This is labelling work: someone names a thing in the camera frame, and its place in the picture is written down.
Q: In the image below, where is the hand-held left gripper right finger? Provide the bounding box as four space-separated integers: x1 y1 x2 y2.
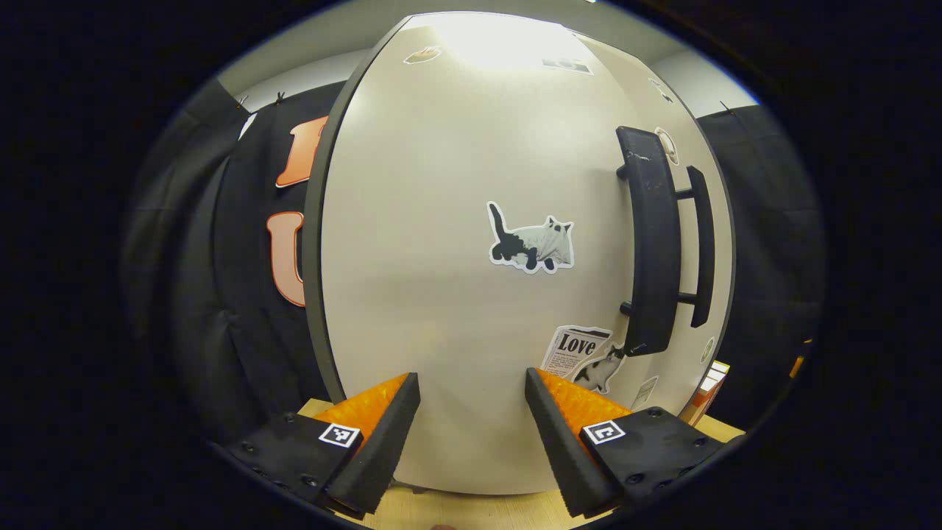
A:
525 368 730 517

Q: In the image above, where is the black door handle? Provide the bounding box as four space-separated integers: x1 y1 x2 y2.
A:
676 165 717 329
615 126 683 358

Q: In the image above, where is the white and orange book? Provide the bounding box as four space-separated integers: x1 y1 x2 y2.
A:
680 367 727 428

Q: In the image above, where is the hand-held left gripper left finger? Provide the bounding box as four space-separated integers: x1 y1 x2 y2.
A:
224 372 421 515

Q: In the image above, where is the white shoe cabinet door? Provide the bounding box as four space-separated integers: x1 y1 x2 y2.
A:
574 33 737 414
320 11 690 496

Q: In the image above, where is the white shoe cabinet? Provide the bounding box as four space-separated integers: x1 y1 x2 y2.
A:
300 13 413 404

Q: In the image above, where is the black backdrop cloth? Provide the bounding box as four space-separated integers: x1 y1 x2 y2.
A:
695 103 826 432
121 77 347 442

